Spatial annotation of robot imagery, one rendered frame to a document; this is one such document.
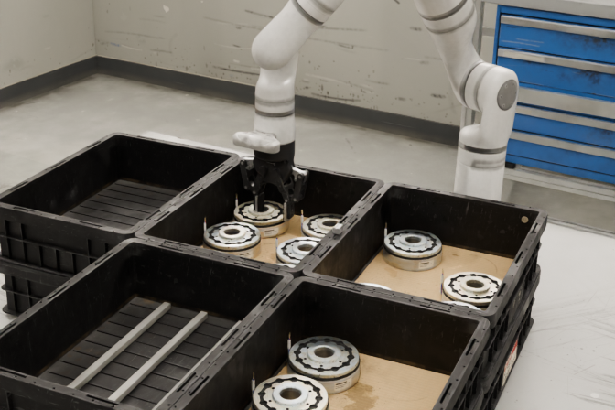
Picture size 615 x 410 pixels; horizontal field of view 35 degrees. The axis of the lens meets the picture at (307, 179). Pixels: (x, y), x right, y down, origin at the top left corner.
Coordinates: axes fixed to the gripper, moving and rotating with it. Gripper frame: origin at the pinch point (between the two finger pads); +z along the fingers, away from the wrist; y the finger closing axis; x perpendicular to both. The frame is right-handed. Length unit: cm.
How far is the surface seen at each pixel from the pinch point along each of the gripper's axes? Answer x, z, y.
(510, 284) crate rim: 14, -6, -50
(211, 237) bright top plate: 13.1, 1.7, 4.8
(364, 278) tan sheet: 7.6, 4.4, -23.1
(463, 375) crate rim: 40, -5, -53
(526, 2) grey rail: -178, -5, 11
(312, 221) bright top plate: -1.4, 1.2, -7.6
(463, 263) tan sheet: -6.6, 4.2, -35.4
